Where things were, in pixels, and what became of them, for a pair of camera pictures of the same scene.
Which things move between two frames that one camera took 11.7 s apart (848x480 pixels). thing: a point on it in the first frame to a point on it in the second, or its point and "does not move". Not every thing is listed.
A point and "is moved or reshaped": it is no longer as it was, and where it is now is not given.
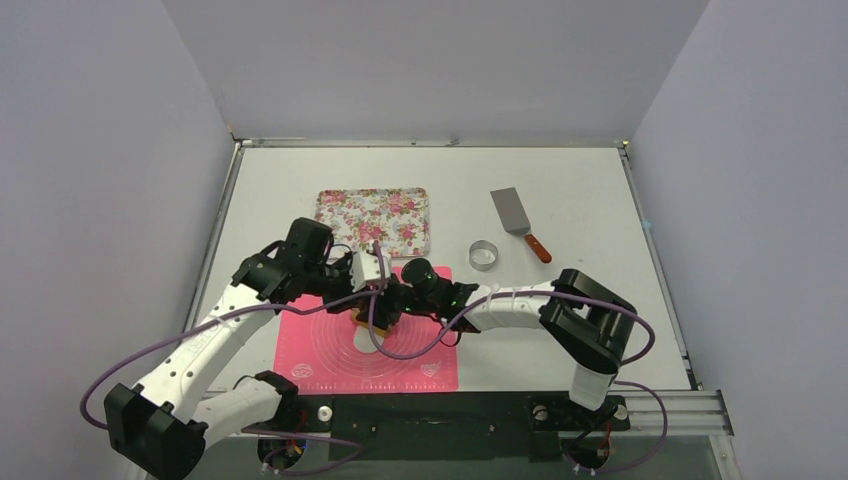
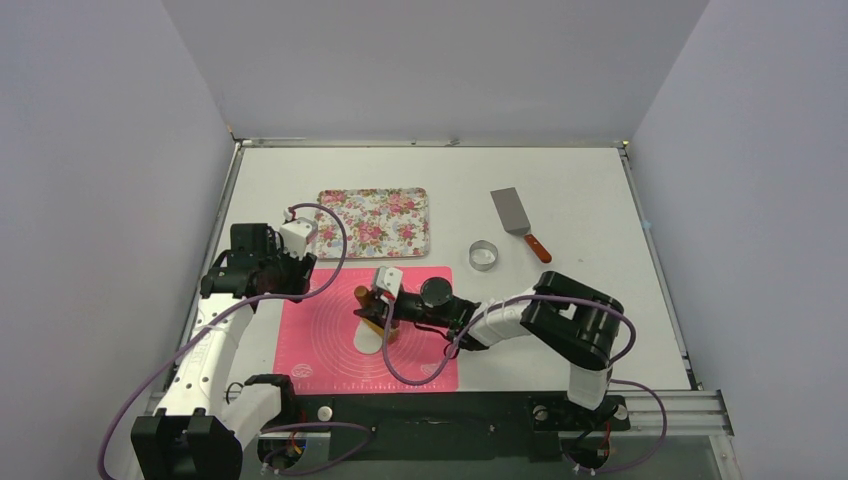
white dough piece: (363, 340) does not move
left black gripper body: (326, 279) to (286, 275)
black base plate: (440, 425) does not move
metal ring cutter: (483, 255) does not move
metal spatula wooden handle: (516, 222) does not move
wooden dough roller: (377, 328) is moved or reshaped
